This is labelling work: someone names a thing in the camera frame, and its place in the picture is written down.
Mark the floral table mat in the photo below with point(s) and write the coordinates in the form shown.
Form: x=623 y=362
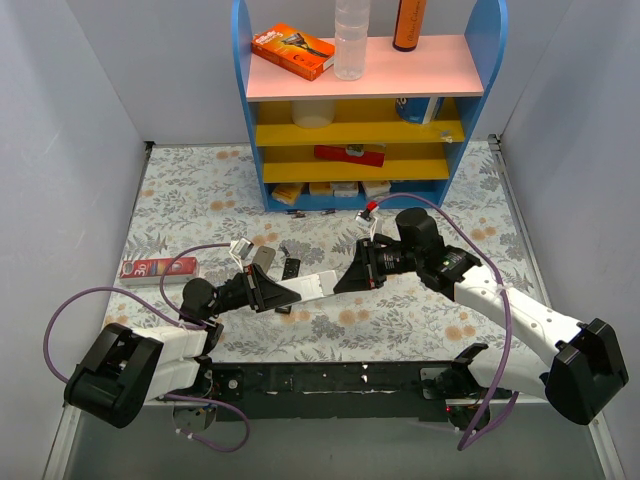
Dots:
x=195 y=198

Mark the orange razor box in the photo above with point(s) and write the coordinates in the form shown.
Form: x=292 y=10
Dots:
x=295 y=51

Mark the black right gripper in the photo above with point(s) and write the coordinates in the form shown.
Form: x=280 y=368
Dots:
x=370 y=263

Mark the grey remote control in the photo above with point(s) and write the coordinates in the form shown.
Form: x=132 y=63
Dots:
x=264 y=257

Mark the white remote control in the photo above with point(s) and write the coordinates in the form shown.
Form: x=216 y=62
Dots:
x=312 y=287

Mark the yellow tissue pack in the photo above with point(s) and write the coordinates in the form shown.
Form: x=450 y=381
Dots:
x=288 y=193

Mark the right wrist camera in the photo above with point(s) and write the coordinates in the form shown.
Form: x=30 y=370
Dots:
x=368 y=219

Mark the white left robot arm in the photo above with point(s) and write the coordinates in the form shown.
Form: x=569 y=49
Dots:
x=124 y=368

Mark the white tissue pack middle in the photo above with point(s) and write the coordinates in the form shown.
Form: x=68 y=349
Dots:
x=345 y=189

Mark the orange cologne bottle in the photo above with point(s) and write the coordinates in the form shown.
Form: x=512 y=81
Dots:
x=408 y=25

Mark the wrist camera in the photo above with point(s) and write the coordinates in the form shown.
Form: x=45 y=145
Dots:
x=368 y=219
x=239 y=251

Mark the blue white can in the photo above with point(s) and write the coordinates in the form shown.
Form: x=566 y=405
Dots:
x=420 y=111

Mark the red toothpaste box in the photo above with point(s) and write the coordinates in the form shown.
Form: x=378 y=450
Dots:
x=148 y=272

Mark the clear plastic bottle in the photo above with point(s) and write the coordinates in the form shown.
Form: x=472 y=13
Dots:
x=350 y=38

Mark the small clip on shelf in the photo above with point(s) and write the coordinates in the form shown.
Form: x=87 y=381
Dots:
x=446 y=137

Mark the red flat box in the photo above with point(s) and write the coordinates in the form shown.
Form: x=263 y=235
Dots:
x=360 y=154

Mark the white tissue pack right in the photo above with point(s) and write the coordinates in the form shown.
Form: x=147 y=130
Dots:
x=376 y=189

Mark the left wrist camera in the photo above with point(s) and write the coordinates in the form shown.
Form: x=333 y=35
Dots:
x=239 y=251

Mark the blue shelf unit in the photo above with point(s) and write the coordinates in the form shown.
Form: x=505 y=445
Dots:
x=419 y=165

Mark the white plastic cup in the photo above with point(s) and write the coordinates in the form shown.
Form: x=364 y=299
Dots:
x=312 y=114

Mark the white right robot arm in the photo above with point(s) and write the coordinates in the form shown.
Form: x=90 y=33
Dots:
x=582 y=363

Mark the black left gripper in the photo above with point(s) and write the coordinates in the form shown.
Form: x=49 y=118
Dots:
x=252 y=288

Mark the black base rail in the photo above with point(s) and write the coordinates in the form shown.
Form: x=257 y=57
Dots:
x=345 y=390

